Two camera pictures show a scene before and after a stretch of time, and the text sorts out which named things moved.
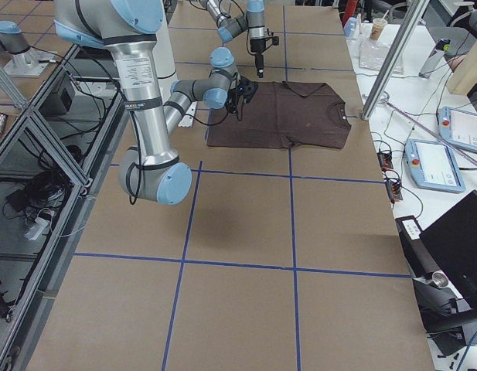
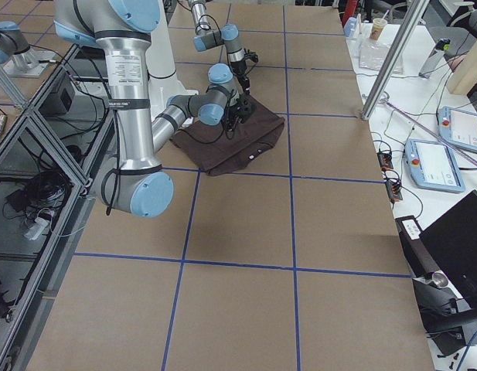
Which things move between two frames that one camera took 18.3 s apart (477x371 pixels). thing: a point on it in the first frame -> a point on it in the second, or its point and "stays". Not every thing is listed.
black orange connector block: x=385 y=160 stays
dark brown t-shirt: x=283 y=114 -> x=218 y=149
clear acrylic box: x=373 y=53 stays
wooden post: x=470 y=69 stays
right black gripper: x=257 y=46 -> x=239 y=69
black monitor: x=456 y=241 stays
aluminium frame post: x=393 y=60 stays
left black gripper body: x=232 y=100 -> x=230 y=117
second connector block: x=394 y=191 stays
